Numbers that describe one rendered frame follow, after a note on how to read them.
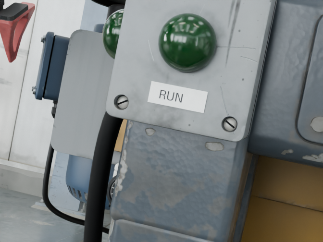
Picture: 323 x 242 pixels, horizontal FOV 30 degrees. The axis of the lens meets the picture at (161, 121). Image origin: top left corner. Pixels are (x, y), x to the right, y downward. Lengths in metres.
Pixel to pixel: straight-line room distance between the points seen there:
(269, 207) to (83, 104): 0.28
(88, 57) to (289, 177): 0.32
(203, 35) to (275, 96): 0.08
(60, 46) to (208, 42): 0.52
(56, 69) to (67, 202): 4.69
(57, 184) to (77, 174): 4.66
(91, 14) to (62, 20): 0.63
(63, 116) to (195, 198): 0.46
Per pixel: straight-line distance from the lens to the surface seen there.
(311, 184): 0.60
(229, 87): 0.31
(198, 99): 0.31
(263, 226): 0.66
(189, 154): 0.36
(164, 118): 0.31
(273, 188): 0.60
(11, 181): 6.13
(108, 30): 0.33
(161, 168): 0.36
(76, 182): 0.84
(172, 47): 0.30
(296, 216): 0.66
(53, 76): 0.81
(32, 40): 6.09
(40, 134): 6.01
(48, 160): 0.87
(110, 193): 0.58
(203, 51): 0.30
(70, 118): 0.79
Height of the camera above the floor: 1.26
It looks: 3 degrees down
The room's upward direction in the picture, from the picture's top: 11 degrees clockwise
